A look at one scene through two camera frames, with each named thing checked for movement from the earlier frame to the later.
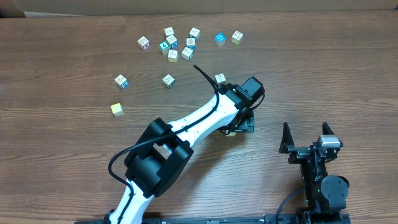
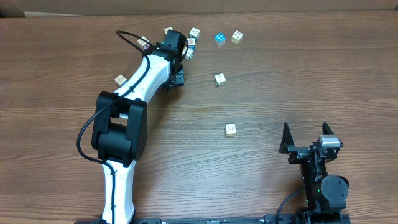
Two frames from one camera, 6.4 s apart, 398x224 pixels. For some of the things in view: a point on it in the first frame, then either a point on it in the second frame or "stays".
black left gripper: x=247 y=122 → x=180 y=78
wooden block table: x=220 y=78 stays
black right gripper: x=299 y=154 stays
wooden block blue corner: x=121 y=81 stays
